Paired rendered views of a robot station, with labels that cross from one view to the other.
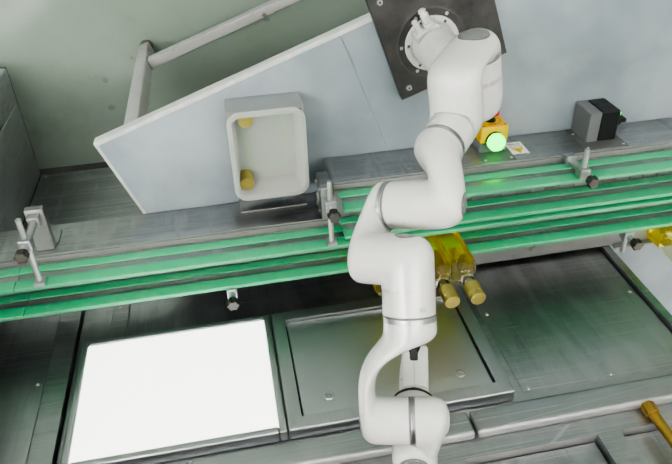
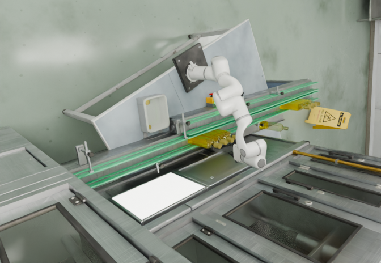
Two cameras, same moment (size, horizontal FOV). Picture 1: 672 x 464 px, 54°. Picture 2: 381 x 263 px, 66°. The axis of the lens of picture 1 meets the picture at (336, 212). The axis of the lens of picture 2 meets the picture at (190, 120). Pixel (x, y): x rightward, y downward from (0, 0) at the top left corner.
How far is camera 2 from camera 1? 1.01 m
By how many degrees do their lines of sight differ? 33
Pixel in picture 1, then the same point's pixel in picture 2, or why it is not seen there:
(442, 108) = (221, 71)
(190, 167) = (126, 126)
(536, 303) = not seen: hidden behind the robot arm
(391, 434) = (254, 149)
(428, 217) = (235, 93)
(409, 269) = (240, 101)
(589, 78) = not seen: hidden behind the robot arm
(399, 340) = (246, 121)
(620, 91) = not seen: hidden behind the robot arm
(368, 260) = (227, 104)
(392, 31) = (182, 70)
